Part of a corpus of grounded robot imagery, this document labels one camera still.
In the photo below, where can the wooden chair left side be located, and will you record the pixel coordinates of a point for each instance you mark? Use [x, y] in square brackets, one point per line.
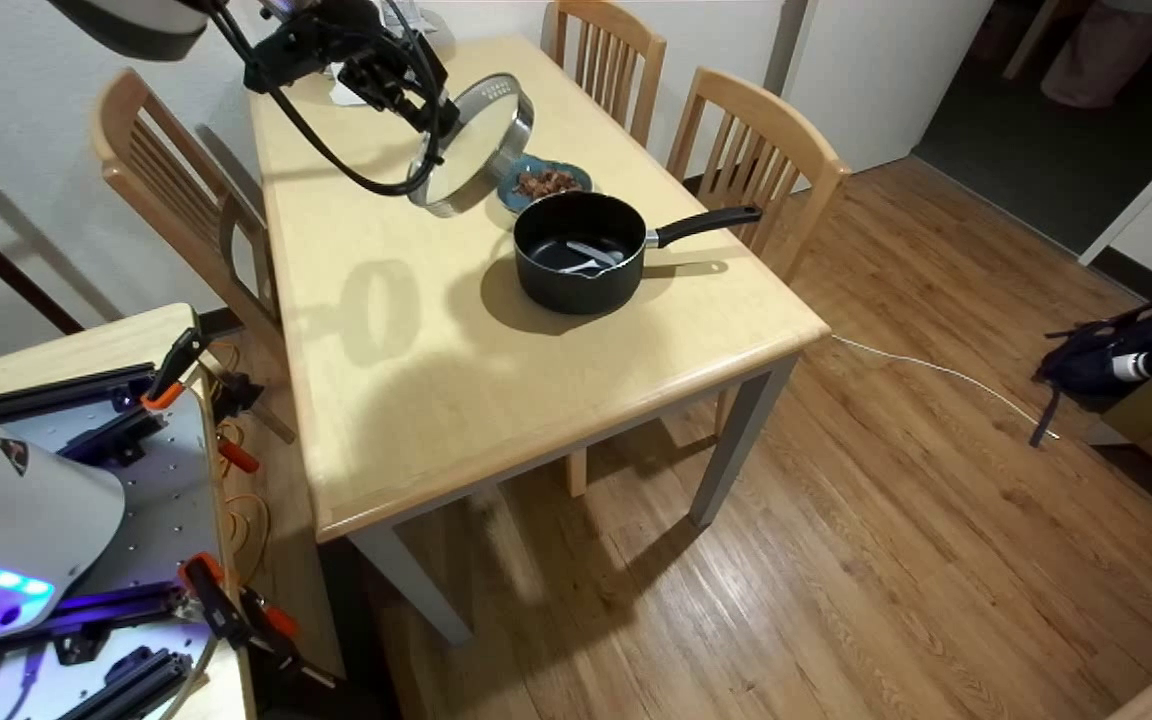
[174, 187]

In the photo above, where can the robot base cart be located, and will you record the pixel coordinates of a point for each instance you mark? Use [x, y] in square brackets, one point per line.
[76, 530]

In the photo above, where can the black saucepan with handle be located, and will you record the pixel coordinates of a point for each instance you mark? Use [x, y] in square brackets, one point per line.
[614, 225]

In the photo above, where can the black bag on floor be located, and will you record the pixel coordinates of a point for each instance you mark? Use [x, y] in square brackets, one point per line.
[1095, 362]

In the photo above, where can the orange black clamp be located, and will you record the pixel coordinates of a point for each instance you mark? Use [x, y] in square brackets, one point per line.
[255, 624]
[171, 377]

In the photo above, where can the wooden chair far right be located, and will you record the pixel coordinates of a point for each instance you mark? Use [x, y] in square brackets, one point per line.
[611, 55]

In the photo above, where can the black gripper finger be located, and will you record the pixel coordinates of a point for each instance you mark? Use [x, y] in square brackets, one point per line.
[429, 114]

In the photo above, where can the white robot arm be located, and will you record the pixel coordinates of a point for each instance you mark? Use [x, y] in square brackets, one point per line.
[164, 30]

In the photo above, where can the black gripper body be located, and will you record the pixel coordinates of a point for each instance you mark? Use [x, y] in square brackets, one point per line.
[368, 49]

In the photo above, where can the wooden chair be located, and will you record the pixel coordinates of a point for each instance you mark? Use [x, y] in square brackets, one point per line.
[745, 144]
[174, 187]
[611, 55]

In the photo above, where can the wooden dining table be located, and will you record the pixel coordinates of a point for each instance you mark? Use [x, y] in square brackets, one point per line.
[420, 373]

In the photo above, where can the white plastic spoon in pot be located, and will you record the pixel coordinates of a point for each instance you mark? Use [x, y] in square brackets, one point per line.
[571, 257]

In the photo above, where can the glass pot lid black knob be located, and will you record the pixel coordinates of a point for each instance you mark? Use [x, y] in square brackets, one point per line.
[493, 130]

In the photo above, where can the orange black clamp lower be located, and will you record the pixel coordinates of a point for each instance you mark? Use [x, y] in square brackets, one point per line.
[255, 624]

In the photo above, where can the wooden chair near right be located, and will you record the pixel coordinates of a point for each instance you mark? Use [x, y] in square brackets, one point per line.
[745, 144]

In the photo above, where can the orange black clamp upper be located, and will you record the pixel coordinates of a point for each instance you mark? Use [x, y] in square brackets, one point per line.
[171, 377]

